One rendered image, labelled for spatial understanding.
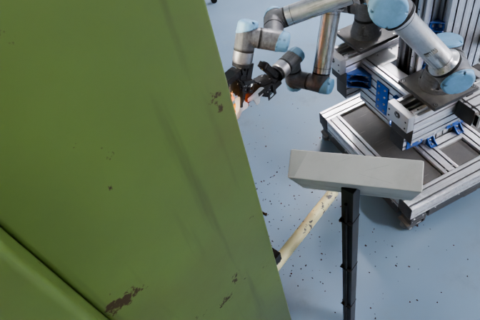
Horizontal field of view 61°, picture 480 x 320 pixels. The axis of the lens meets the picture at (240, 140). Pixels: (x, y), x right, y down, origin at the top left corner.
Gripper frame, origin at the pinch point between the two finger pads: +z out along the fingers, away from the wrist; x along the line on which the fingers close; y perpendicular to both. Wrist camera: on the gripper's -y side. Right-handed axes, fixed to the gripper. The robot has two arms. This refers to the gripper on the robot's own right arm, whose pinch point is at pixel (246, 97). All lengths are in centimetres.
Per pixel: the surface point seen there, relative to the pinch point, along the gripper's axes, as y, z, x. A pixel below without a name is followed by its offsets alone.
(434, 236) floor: 101, -42, -71
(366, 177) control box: -17, 21, -63
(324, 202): 36, 5, -38
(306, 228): 36, 19, -38
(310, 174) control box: -17, 27, -50
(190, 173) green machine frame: -46, 56, -44
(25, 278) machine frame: -65, 86, -54
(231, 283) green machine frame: 2, 59, -44
